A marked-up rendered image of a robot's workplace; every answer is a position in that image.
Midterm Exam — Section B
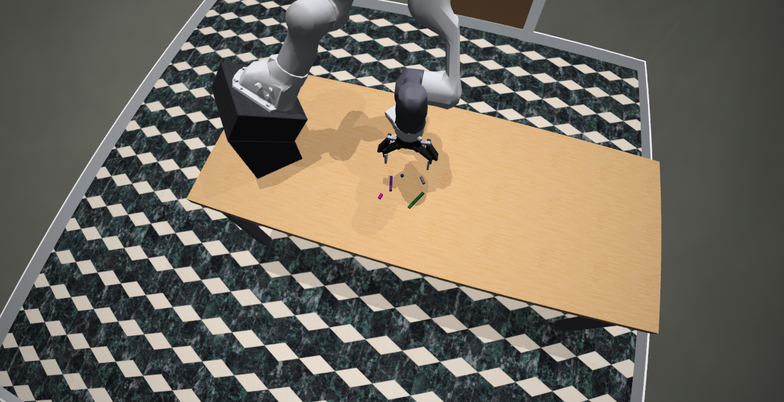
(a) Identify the green rod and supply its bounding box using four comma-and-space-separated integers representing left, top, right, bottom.
408, 192, 424, 209

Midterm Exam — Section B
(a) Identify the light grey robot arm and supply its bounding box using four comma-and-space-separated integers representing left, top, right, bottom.
232, 0, 462, 142

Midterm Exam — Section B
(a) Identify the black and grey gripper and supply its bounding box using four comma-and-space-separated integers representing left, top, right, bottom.
377, 133, 439, 170

